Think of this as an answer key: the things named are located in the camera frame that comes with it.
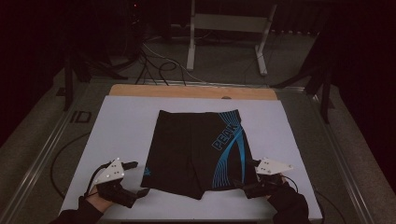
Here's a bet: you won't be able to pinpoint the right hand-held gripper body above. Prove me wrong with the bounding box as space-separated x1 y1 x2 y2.
244 157 294 199

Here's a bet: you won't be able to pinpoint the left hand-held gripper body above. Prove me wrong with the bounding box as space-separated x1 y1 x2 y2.
92 157 138 209

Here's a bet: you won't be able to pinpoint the black shorts with blue stripes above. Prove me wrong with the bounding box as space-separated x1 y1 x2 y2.
140 108 260 201

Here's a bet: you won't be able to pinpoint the person's left hand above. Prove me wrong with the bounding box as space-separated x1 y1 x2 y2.
84 186 115 213

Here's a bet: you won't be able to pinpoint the white table mat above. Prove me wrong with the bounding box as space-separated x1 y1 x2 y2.
57 94 323 222

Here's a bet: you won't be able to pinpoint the black floor stand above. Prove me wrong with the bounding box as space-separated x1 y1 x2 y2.
64 52 129 112
270 31 334 124

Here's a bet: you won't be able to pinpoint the wooden table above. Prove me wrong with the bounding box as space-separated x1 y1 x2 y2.
108 83 278 101

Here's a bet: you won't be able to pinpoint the dark curtain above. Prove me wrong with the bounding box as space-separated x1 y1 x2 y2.
330 0 396 190

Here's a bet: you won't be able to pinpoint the dark equipment rack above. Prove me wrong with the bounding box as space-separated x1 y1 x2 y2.
122 0 148 57

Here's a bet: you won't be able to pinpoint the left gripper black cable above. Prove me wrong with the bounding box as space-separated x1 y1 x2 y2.
83 161 113 199

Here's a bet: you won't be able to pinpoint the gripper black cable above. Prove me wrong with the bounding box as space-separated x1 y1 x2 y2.
83 161 113 199
281 175 300 194

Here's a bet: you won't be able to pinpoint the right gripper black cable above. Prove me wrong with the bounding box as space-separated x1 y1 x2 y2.
281 175 300 194

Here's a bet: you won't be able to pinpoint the long black floor cable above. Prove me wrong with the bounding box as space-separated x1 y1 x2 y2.
50 132 92 200
314 189 347 224

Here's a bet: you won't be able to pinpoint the metal floor rail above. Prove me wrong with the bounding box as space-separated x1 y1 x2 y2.
306 90 375 224
0 83 92 224

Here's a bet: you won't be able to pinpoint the black looped floor cable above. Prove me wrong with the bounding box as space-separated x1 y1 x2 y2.
158 61 187 87

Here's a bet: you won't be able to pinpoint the white floor cable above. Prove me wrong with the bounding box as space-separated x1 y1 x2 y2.
143 41 206 84

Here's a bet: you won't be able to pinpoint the white metal stand frame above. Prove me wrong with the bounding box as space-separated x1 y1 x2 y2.
186 0 278 77

